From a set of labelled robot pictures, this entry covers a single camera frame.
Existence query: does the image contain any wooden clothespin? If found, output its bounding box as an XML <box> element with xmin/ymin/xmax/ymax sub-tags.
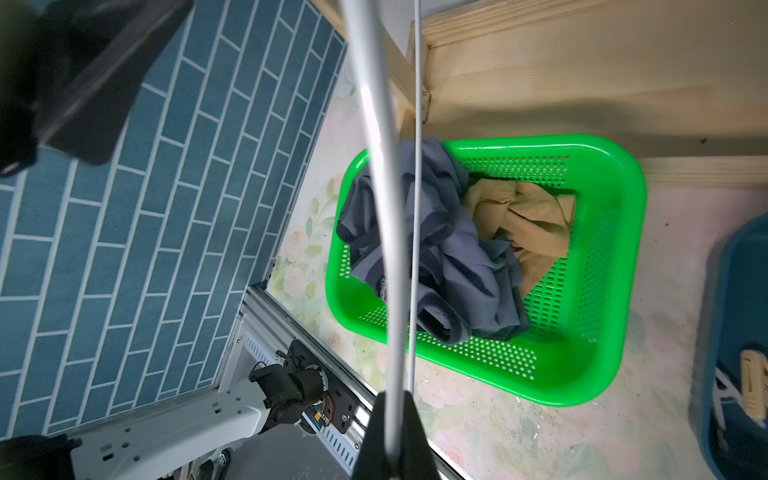
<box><xmin>740</xmin><ymin>349</ymin><xmax>767</xmax><ymax>423</ymax></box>

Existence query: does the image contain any dark teal plastic bin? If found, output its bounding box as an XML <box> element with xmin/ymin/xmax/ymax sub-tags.
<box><xmin>688</xmin><ymin>216</ymin><xmax>767</xmax><ymax>479</ymax></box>

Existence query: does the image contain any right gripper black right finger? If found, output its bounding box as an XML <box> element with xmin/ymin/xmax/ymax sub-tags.
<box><xmin>397</xmin><ymin>391</ymin><xmax>440</xmax><ymax>480</ymax></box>

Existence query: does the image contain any tan tank top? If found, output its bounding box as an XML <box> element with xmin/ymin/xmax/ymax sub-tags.
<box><xmin>462</xmin><ymin>178</ymin><xmax>576</xmax><ymax>297</ymax></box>

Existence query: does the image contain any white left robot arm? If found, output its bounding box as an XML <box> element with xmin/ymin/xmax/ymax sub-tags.
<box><xmin>1</xmin><ymin>1</ymin><xmax>346</xmax><ymax>479</ymax></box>

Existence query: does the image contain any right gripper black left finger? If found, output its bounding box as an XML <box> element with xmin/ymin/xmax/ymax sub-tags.
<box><xmin>350</xmin><ymin>392</ymin><xmax>390</xmax><ymax>480</ymax></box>

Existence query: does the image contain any floral table mat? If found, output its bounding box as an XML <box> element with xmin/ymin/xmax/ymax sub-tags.
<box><xmin>265</xmin><ymin>53</ymin><xmax>768</xmax><ymax>480</ymax></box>

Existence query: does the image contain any white wire hanger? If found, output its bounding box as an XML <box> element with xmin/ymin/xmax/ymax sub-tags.
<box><xmin>341</xmin><ymin>1</ymin><xmax>410</xmax><ymax>470</ymax></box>

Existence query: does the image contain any wooden clothes rack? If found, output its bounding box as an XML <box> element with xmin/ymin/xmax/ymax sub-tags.
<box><xmin>311</xmin><ymin>0</ymin><xmax>768</xmax><ymax>188</ymax></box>

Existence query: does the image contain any dark grey tank top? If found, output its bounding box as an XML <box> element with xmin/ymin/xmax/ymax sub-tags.
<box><xmin>335</xmin><ymin>137</ymin><xmax>530</xmax><ymax>346</ymax></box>

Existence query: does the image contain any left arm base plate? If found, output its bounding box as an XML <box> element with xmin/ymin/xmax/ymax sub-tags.
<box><xmin>285</xmin><ymin>340</ymin><xmax>361</xmax><ymax>433</ymax></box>

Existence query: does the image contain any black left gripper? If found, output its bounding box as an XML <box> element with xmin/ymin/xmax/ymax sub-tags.
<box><xmin>1</xmin><ymin>0</ymin><xmax>194</xmax><ymax>177</ymax></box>

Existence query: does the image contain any green plastic basket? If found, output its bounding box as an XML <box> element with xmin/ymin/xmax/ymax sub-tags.
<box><xmin>324</xmin><ymin>133</ymin><xmax>649</xmax><ymax>408</ymax></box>

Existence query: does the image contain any white clothespin in bin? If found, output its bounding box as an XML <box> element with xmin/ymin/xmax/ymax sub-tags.
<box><xmin>712</xmin><ymin>367</ymin><xmax>748</xmax><ymax>452</ymax></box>

